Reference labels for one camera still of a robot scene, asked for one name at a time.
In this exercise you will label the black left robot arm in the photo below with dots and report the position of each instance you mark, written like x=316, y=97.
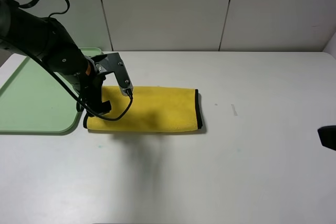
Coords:
x=48, y=41

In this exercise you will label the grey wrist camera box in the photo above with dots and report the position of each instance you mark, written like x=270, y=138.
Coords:
x=112, y=63

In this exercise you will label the light green plastic tray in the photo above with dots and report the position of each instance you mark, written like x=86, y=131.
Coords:
x=33, y=102

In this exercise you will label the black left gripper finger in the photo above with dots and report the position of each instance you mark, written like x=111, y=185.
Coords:
x=99, y=107

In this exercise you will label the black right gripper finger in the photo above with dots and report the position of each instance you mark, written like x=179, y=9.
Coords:
x=327, y=135

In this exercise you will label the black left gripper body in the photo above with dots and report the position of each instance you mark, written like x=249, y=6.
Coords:
x=89, y=84

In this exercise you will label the yellow towel with black trim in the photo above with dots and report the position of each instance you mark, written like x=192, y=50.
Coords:
x=155, y=110

